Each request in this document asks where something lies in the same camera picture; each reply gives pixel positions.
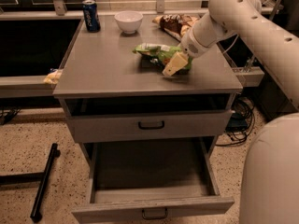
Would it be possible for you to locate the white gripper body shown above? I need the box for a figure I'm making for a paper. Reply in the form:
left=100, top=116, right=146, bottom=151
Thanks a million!
left=180, top=29, right=208, bottom=58

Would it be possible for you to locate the blue pepsi can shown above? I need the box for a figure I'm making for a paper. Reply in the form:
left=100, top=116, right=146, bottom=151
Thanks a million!
left=82, top=0, right=101, bottom=32

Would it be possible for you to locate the grey drawer cabinet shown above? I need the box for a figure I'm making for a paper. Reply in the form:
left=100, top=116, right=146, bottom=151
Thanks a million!
left=52, top=14, right=244, bottom=224

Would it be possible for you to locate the white power cable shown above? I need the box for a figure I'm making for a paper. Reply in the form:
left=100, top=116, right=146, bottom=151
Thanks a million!
left=221, top=35, right=240, bottom=56

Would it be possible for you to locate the green rice chip bag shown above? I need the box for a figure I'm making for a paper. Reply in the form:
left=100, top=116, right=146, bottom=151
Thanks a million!
left=133, top=43, right=192, bottom=75

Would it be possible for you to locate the metal rail frame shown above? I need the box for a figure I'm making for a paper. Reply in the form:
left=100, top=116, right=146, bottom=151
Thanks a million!
left=0, top=0, right=284, bottom=21

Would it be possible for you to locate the white bowl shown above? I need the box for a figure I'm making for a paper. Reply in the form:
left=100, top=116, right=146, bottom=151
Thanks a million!
left=114, top=10, right=143, bottom=34

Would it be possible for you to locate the yellow brown chip bag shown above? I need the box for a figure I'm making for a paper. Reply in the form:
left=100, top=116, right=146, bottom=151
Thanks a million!
left=152, top=14, right=199, bottom=41

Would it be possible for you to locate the open lower drawer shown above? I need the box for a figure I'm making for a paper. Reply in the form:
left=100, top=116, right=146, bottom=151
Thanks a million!
left=72, top=138, right=235, bottom=224

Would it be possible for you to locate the black cable bundle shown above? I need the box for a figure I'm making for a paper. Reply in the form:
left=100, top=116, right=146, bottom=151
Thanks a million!
left=215, top=94, right=256, bottom=147

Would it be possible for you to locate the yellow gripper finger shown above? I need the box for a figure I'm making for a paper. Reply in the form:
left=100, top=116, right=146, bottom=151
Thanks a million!
left=163, top=51, right=189, bottom=77

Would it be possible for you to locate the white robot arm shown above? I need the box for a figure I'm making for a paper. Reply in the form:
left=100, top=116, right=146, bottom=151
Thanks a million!
left=163, top=0, right=299, bottom=224

